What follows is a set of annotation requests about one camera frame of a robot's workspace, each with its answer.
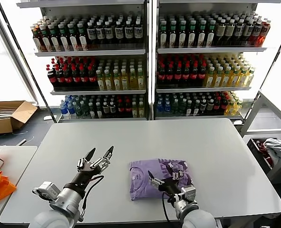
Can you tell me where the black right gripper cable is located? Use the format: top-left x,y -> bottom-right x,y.
161,191 -> 179,224

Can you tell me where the dark bottle beige label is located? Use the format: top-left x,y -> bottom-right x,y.
215,19 -> 227,46
225,19 -> 236,46

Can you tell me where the white grey crumpled cloth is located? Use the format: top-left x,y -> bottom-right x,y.
262,137 -> 281,165

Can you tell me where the purple t-shirt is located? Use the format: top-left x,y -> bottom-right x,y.
129,158 -> 194,202

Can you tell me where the dark tea bottle white label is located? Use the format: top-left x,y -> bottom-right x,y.
48,23 -> 60,51
68,22 -> 80,51
206,19 -> 215,47
185,99 -> 194,116
197,19 -> 206,47
58,23 -> 70,51
159,20 -> 168,47
88,102 -> 96,119
178,20 -> 187,47
169,20 -> 177,47
78,22 -> 89,50
188,19 -> 196,47
193,99 -> 201,116
95,101 -> 103,119
39,24 -> 51,52

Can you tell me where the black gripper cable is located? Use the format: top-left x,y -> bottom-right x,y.
161,191 -> 179,224
81,175 -> 105,223

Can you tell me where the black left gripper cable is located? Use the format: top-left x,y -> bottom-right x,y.
81,175 -> 105,223

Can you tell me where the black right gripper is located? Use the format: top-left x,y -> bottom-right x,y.
148,171 -> 186,197

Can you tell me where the dark drink bottle black label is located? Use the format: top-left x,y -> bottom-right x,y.
134,20 -> 144,47
114,20 -> 125,48
87,21 -> 97,49
124,20 -> 134,48
102,101 -> 110,118
200,99 -> 208,116
243,19 -> 254,46
251,19 -> 262,46
95,21 -> 106,48
109,101 -> 117,118
207,98 -> 215,116
234,19 -> 245,46
104,21 -> 115,48

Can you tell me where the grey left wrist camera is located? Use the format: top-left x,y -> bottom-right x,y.
32,181 -> 60,202

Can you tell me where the red patterned cloth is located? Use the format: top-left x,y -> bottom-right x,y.
255,140 -> 274,168

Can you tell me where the cola bottle red cap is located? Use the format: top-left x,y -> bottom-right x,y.
47,67 -> 58,88
80,66 -> 89,88
181,63 -> 191,86
173,63 -> 183,86
165,63 -> 174,86
87,66 -> 97,87
221,96 -> 228,115
55,66 -> 65,88
213,96 -> 222,115
198,63 -> 207,86
125,99 -> 132,118
189,63 -> 199,86
64,66 -> 73,88
117,99 -> 125,118
157,63 -> 166,86
72,66 -> 81,88

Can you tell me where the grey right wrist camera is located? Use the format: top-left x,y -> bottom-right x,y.
180,186 -> 197,203

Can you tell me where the white sticks bundle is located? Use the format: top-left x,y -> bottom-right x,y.
0,107 -> 17,120

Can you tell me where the grey metal shelf rack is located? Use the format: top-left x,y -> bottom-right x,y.
152,0 -> 268,121
16,0 -> 153,123

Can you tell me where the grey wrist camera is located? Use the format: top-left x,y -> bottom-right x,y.
32,181 -> 60,202
180,186 -> 197,203

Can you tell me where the grey metal table frame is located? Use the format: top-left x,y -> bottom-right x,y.
239,89 -> 281,133

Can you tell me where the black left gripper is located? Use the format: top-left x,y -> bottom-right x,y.
66,146 -> 114,192

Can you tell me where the black plastic crate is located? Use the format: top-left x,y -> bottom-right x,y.
246,137 -> 281,185

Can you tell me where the brown cardboard box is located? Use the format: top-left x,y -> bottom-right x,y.
0,100 -> 38,135

